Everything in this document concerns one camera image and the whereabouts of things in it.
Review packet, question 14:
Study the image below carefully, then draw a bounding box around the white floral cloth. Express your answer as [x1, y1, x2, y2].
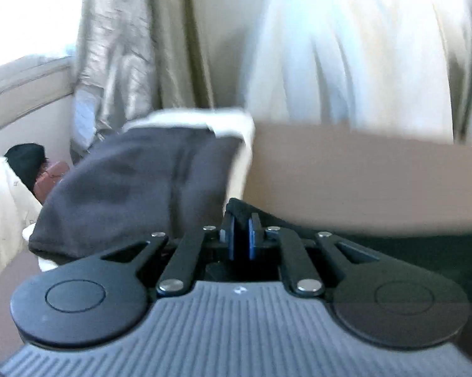
[0, 157, 42, 274]

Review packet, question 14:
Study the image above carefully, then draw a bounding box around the dark grey folded garment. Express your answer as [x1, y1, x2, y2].
[27, 126, 242, 266]

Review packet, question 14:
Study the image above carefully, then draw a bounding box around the window sill ledge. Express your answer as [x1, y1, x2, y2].
[0, 55, 73, 129]

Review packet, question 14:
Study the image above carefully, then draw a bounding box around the silver patterned curtain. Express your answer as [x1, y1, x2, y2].
[70, 0, 158, 162]

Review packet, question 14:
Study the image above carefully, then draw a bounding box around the cream white folded garment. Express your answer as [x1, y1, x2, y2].
[37, 108, 257, 272]

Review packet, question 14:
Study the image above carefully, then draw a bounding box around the olive green curtain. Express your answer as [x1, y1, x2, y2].
[146, 0, 216, 110]

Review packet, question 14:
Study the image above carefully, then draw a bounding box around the brown leather pouch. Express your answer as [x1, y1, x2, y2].
[33, 161, 70, 203]

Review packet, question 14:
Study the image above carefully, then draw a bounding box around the black knit sweater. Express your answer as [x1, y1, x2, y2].
[226, 198, 472, 302]

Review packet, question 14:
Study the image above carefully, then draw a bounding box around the black knit hat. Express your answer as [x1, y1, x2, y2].
[4, 143, 47, 192]

